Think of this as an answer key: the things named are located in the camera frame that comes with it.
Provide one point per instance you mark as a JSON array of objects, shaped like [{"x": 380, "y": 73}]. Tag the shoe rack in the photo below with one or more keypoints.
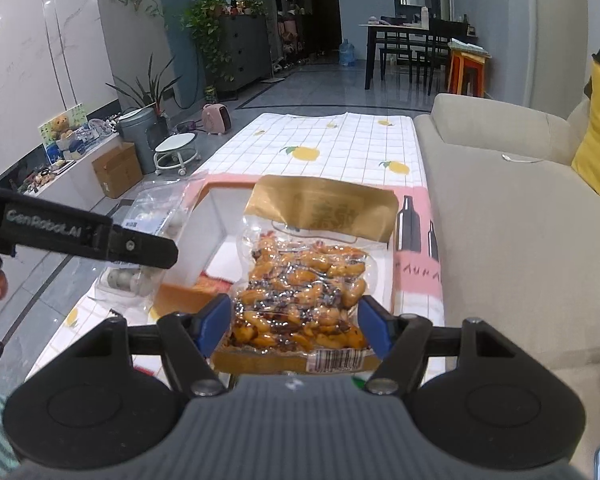
[{"x": 290, "y": 35}]

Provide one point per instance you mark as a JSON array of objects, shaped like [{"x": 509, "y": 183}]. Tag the dark dining table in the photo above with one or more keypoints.
[{"x": 395, "y": 26}]

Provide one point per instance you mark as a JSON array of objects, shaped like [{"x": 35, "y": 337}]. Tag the orange stool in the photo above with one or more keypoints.
[{"x": 467, "y": 72}]

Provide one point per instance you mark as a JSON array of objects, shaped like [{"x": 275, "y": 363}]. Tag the white storage box orange rim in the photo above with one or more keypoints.
[{"x": 215, "y": 230}]

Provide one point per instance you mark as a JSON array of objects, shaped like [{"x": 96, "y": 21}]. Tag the blue water jug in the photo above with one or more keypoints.
[{"x": 347, "y": 54}]

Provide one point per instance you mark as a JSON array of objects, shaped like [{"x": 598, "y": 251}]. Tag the cardboard box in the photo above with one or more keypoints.
[{"x": 117, "y": 167}]

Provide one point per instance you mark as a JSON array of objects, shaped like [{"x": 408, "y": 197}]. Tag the folded cloth on stool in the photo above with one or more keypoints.
[{"x": 470, "y": 46}]

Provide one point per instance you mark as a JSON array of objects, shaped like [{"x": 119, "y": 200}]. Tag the white round wheeled stool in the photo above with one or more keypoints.
[{"x": 176, "y": 144}]

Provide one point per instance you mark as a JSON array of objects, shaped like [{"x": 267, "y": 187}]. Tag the long leaf potted plant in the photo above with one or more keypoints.
[{"x": 147, "y": 90}]

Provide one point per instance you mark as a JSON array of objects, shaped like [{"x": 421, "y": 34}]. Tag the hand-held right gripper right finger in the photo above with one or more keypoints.
[{"x": 375, "y": 327}]

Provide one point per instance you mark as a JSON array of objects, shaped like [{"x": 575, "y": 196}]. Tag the dark dining chair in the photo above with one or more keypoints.
[
  {"x": 395, "y": 47},
  {"x": 432, "y": 55}
]

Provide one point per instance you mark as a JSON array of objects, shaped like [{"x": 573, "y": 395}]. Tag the white bottle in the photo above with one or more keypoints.
[{"x": 424, "y": 16}]

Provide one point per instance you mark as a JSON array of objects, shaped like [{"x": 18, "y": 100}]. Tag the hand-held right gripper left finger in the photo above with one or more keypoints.
[{"x": 214, "y": 322}]

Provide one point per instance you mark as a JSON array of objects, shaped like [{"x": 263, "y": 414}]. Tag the trailing green plant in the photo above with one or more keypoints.
[{"x": 205, "y": 25}]

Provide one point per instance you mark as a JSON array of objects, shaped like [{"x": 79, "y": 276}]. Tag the dark grey dresser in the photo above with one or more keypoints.
[{"x": 245, "y": 50}]

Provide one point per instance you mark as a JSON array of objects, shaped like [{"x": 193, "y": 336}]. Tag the beige sofa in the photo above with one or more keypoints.
[{"x": 505, "y": 240}]

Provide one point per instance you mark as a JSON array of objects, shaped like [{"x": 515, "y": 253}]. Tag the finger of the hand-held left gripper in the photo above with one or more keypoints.
[{"x": 145, "y": 247}]

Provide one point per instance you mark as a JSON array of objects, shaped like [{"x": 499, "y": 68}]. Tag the grey round bin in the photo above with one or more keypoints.
[{"x": 140, "y": 135}]

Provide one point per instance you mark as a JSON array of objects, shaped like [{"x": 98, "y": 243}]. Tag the clear plastic packet white label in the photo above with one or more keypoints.
[{"x": 155, "y": 205}]

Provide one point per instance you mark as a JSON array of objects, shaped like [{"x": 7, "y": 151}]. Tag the checked lemon print tablecloth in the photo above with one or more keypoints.
[{"x": 330, "y": 140}]

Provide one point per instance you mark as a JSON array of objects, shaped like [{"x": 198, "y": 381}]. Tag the clear peanut packet gold header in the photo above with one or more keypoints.
[{"x": 305, "y": 280}]

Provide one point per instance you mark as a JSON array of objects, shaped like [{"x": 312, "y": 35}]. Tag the teddy bear print bag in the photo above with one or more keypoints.
[{"x": 62, "y": 127}]

